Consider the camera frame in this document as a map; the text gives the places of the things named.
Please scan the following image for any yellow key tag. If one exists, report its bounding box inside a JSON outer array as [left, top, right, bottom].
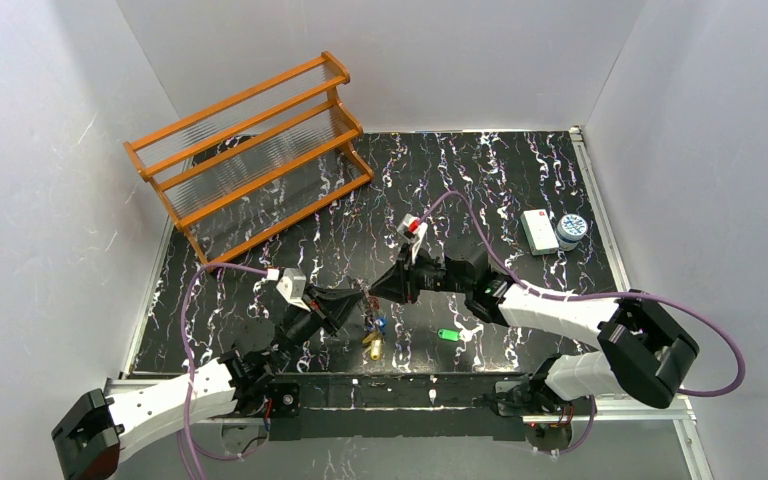
[[362, 331, 384, 361]]

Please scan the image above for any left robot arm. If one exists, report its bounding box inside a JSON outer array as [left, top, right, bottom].
[[51, 285, 365, 479]]

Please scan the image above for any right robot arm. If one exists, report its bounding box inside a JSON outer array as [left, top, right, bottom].
[[369, 246, 699, 412]]

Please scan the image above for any loose green key tag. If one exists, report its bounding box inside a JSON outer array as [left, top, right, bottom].
[[437, 328, 474, 342]]

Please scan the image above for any white green small box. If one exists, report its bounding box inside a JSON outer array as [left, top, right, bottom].
[[520, 209, 559, 256]]

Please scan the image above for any blue white round tin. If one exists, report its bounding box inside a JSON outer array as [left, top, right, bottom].
[[555, 214, 588, 251]]

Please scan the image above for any orange wooden shelf rack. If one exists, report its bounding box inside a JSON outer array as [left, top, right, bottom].
[[123, 51, 375, 264]]

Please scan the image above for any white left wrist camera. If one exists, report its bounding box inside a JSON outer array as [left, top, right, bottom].
[[266, 267, 310, 311]]

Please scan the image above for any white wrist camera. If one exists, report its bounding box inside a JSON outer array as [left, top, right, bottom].
[[266, 267, 310, 311], [397, 214, 428, 265]]

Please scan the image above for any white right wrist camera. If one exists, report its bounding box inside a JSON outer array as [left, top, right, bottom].
[[397, 214, 428, 265]]

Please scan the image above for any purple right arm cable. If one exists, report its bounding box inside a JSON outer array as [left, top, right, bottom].
[[417, 190, 748, 458]]

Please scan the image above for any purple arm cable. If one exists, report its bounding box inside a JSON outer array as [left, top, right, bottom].
[[417, 190, 748, 458], [175, 262, 283, 480]]

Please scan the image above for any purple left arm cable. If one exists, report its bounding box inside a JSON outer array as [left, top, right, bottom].
[[175, 262, 283, 480]]

